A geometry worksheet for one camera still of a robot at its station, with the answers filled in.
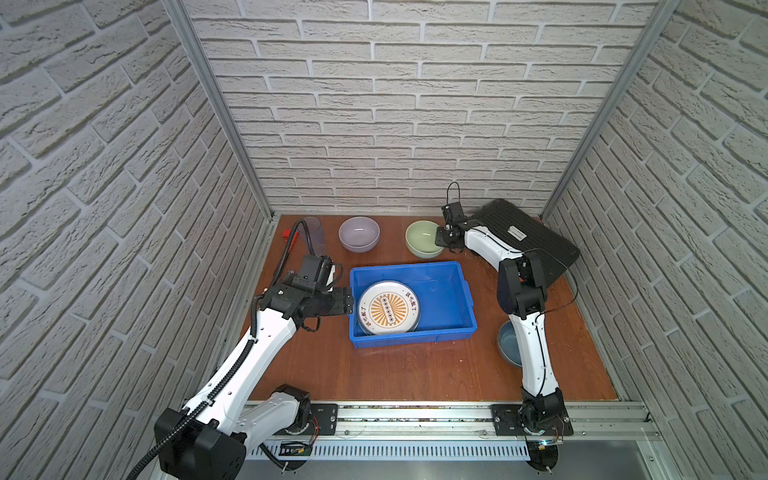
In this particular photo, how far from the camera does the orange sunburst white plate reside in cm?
88

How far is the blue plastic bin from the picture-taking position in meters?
0.86

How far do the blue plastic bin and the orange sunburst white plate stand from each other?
0.05ft
